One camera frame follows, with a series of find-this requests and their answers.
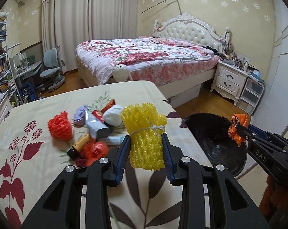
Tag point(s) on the yellow foam net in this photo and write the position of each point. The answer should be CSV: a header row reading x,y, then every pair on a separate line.
x,y
145,127

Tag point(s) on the white nightstand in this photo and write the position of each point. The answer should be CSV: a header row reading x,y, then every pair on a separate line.
x,y
229,81

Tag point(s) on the floral cream tablecloth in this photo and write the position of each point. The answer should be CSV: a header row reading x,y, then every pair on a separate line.
x,y
31,159

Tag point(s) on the orange wrapper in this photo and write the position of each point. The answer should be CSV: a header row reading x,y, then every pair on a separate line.
x,y
237,118

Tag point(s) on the white bookshelf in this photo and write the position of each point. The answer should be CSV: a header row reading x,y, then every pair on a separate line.
x,y
7,82

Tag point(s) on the plastic drawer unit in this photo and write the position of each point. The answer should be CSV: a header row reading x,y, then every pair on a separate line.
x,y
251,95

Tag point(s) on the white bed with headboard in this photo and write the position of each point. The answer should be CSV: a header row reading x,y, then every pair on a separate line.
x,y
184,27

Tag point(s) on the orange paper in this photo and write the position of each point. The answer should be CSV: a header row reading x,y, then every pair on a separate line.
x,y
109,105

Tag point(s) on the study desk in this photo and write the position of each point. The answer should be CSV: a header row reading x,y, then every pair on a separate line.
x,y
23,76

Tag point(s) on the grey-blue desk chair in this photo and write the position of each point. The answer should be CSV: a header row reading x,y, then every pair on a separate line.
x,y
53,73

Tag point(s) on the white plastic mailer bag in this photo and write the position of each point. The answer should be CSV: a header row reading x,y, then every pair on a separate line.
x,y
97,129

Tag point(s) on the white paper ball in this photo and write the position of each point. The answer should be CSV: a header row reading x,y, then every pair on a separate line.
x,y
113,115

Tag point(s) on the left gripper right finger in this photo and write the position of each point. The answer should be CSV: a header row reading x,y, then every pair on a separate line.
x,y
229,204

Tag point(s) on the beige curtains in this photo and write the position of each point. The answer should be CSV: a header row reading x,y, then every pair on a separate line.
x,y
67,23

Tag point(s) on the red plastic bag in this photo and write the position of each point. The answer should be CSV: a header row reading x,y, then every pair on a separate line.
x,y
91,152

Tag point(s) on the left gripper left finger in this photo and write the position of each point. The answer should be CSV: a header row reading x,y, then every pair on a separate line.
x,y
59,206

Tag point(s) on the black trash bin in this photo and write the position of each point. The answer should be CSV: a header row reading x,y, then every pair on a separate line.
x,y
211,132

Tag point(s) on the white box under bed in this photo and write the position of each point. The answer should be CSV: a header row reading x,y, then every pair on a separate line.
x,y
185,96

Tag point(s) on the yellow-brown tube black cap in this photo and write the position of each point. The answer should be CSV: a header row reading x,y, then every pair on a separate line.
x,y
76,149

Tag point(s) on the teal toothpaste tube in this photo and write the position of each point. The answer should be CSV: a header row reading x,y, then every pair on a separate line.
x,y
113,140

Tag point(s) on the pink floral quilt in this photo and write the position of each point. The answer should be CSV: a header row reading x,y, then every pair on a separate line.
x,y
158,60

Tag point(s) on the orange-red foam net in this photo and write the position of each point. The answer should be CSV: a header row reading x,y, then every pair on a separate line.
x,y
60,127

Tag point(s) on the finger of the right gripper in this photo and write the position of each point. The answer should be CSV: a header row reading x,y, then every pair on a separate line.
x,y
242,133
258,129

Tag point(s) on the lavender cloth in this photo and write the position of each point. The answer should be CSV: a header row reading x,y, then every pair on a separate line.
x,y
80,116

